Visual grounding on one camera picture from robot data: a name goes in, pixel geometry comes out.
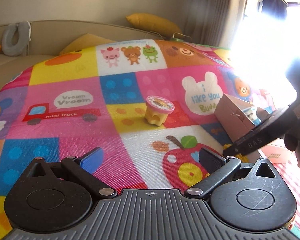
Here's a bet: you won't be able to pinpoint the pink lid yellow cup toy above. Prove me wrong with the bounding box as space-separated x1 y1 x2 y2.
145 95 175 126

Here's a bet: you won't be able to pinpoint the blue tissue pack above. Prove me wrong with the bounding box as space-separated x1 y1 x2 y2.
242 105 266 126

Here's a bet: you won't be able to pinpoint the pink cardboard box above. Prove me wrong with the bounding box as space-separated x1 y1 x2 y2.
214 94 293 164

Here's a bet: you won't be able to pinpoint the colourful cartoon play mat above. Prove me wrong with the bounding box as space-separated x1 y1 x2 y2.
0 38 300 240

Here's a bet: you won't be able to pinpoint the yellow cushion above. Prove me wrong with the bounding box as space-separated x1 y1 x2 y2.
126 13 183 38
59 34 115 55

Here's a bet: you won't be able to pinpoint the beige sofa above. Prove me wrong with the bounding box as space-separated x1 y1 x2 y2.
0 20 163 89

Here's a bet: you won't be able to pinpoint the hanging dark clothes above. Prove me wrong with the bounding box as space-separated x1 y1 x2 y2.
262 0 288 20

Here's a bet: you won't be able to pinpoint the grey curtain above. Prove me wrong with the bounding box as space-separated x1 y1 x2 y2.
185 0 247 48

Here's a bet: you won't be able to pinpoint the grey neck pillow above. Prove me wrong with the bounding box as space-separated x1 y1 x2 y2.
1 21 31 56

